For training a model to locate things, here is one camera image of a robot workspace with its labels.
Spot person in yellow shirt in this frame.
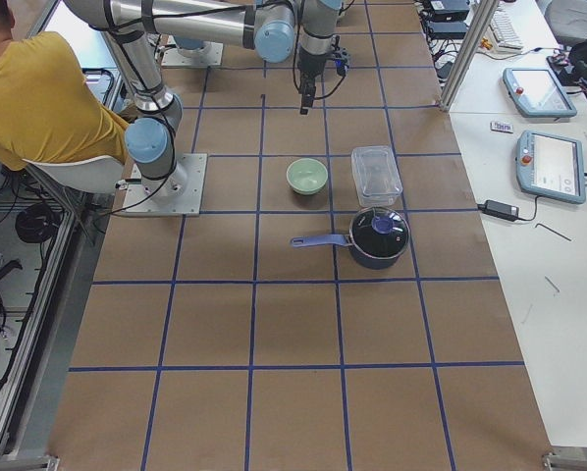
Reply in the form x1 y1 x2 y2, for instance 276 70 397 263
0 1 128 172

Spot black adapter on desk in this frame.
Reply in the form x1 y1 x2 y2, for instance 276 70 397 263
477 199 519 222

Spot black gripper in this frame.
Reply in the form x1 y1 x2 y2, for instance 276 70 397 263
295 48 332 115

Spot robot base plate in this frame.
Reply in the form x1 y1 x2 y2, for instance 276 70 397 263
119 153 207 217

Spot upper teach pendant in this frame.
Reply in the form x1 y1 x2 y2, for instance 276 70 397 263
502 68 577 119

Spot green bowl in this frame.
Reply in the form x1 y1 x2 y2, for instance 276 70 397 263
286 158 328 195

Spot black allen key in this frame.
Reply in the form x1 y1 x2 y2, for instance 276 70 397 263
534 223 573 242

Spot teach pendant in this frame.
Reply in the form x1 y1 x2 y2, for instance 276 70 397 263
515 131 586 204
502 68 577 119

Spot lower teach pendant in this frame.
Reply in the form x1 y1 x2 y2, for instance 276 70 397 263
515 131 586 204

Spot white chair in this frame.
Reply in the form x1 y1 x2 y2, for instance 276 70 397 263
25 155 124 194

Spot aluminium frame post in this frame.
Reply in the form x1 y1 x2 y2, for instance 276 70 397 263
439 0 499 112

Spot dark blue saucepan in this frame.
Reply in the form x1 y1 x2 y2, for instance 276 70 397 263
290 207 410 270

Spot clear plastic container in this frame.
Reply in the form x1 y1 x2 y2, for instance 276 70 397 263
351 145 402 207

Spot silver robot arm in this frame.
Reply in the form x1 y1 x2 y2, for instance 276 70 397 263
67 1 347 217

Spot white keyboard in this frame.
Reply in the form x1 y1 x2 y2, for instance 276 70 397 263
486 9 524 53

